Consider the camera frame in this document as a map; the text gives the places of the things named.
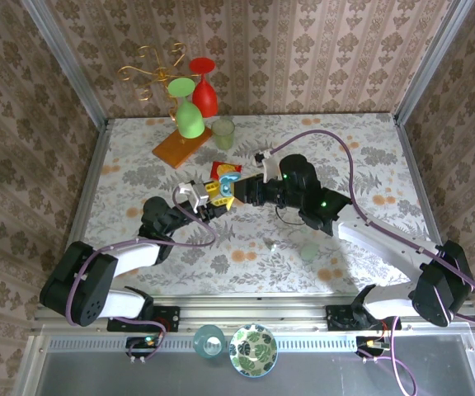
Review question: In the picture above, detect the red snack packet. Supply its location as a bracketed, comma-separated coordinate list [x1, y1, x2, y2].
[210, 160, 242, 182]

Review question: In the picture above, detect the gold wire glass rack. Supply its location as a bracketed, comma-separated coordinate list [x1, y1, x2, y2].
[116, 40, 190, 125]

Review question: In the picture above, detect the translucent green cup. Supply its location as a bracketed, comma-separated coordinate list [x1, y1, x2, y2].
[210, 118, 236, 151]

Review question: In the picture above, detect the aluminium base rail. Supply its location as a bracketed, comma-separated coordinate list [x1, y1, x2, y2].
[31, 295, 475, 335]

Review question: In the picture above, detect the small circuit board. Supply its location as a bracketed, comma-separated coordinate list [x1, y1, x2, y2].
[125, 336, 162, 359]
[355, 336, 391, 359]

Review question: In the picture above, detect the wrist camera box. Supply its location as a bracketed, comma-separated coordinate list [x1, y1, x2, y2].
[253, 150, 282, 182]
[174, 181, 210, 215]

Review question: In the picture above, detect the teal drinking glass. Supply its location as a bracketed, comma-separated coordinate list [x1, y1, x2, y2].
[192, 324, 226, 361]

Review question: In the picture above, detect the orange wooden board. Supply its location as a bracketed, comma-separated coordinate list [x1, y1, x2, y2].
[151, 125, 214, 170]

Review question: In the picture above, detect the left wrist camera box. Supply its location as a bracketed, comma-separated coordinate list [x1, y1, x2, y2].
[174, 181, 210, 215]

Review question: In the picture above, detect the aluminium frame post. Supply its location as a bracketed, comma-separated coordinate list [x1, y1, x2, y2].
[393, 0, 475, 125]
[21, 0, 109, 125]

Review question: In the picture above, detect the purple cable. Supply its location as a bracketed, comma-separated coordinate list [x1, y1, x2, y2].
[268, 130, 475, 396]
[67, 187, 219, 364]

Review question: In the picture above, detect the leaf pattern bowl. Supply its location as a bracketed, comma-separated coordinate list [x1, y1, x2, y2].
[228, 323, 280, 377]

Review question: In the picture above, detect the floral patterned tablecloth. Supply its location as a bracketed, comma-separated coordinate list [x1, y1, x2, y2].
[68, 114, 449, 296]

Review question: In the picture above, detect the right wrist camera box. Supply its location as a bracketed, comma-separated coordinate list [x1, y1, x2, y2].
[253, 150, 282, 182]

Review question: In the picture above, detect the grey slotted cable duct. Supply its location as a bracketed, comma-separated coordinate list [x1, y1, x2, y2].
[47, 334, 465, 352]

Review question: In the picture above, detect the green wine glass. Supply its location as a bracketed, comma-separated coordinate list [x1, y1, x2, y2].
[167, 77, 205, 139]

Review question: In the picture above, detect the grey metal panel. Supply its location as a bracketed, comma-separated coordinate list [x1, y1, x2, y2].
[26, 334, 475, 396]

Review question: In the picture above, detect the aluminium side rail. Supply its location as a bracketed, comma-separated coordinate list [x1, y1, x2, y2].
[51, 119, 113, 304]
[393, 115, 461, 298]

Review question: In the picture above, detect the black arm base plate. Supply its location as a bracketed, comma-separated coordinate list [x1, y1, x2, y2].
[106, 305, 181, 333]
[325, 304, 402, 332]

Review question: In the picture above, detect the red wine glass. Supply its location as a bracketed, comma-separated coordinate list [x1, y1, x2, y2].
[188, 57, 219, 119]

